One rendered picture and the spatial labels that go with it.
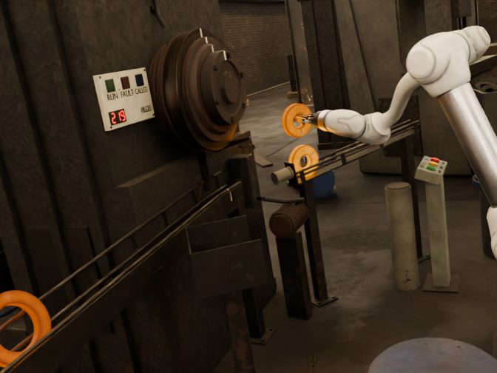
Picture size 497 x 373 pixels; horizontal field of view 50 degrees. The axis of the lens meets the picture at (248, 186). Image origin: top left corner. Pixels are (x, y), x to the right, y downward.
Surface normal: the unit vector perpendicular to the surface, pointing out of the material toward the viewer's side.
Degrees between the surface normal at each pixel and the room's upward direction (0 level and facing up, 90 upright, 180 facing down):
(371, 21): 90
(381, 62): 90
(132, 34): 90
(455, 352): 0
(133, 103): 90
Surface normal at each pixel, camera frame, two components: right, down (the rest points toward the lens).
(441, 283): -0.43, 0.29
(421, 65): -0.76, 0.20
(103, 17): 0.89, -0.04
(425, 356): -0.16, -0.96
